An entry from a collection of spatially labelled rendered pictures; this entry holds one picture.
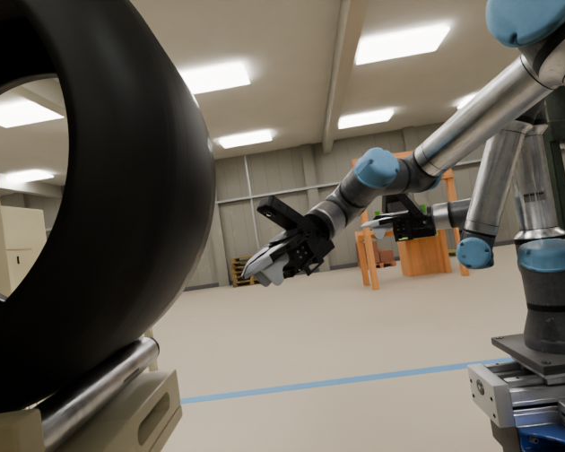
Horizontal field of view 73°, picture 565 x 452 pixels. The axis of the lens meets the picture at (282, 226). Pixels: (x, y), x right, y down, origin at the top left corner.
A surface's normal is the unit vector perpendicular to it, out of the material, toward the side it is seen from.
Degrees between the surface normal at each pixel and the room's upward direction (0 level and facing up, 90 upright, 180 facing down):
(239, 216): 90
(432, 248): 90
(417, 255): 90
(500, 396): 90
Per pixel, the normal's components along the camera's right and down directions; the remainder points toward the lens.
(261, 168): -0.07, -0.03
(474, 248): -0.50, 0.04
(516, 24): -0.90, 0.00
